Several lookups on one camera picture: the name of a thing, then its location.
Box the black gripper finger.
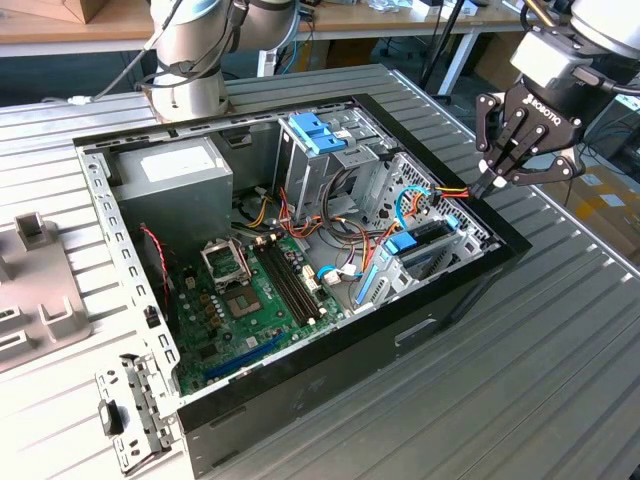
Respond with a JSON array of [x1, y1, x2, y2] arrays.
[[494, 124, 586, 189], [472, 92, 529, 200]]

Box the hard disk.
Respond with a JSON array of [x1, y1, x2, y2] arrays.
[[352, 214, 461, 311]]

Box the blue data wire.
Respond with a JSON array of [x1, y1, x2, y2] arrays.
[[393, 185, 432, 232], [317, 263, 359, 287]]

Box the blue empty drive carrier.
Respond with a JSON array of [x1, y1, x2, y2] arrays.
[[288, 113, 347, 156]]

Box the grey power supply unit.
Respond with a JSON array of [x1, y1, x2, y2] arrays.
[[112, 135, 235, 251]]

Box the red black fan wire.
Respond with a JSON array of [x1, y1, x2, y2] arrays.
[[138, 223, 177, 306]]

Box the grey parts rack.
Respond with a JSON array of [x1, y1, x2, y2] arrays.
[[0, 212, 95, 376]]

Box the large cardboard box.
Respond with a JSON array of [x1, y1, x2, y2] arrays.
[[542, 169, 640, 261]]

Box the black tripod stand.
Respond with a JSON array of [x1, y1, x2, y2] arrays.
[[418, 0, 474, 104]]

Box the grey cable with white plug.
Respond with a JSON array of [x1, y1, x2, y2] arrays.
[[42, 0, 184, 107]]

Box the thin locking lever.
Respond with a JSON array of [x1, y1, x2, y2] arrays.
[[234, 239, 251, 281]]

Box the blue expansion slot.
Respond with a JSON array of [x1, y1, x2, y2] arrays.
[[202, 332, 287, 382]]

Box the black RAM slot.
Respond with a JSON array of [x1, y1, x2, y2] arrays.
[[268, 238, 317, 322], [253, 242, 304, 327], [260, 240, 310, 325], [275, 235, 324, 319]]

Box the small cardboard box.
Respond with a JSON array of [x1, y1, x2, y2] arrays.
[[59, 0, 110, 24]]

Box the black cable bundle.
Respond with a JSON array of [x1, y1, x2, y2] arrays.
[[322, 167, 381, 241]]

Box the metal socket cover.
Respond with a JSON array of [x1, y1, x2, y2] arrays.
[[199, 238, 251, 292]]

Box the metal disk bay cage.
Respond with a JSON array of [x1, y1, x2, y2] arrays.
[[349, 152, 504, 315]]

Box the long wooden desk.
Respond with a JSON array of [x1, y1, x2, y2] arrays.
[[299, 0, 531, 96]]

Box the metal drive cage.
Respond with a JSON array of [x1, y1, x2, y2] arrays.
[[272, 107, 397, 224]]

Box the yellow black wires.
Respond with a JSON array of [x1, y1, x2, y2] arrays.
[[238, 192, 275, 230]]

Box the CPU socket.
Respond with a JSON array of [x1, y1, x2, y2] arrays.
[[222, 285, 265, 322]]

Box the black open PC case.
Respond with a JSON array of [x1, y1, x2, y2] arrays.
[[72, 92, 534, 480]]

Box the green motherboard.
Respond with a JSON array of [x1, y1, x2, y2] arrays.
[[167, 232, 351, 397]]

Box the orange red wire bundle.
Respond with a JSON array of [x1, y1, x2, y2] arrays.
[[277, 187, 401, 274]]

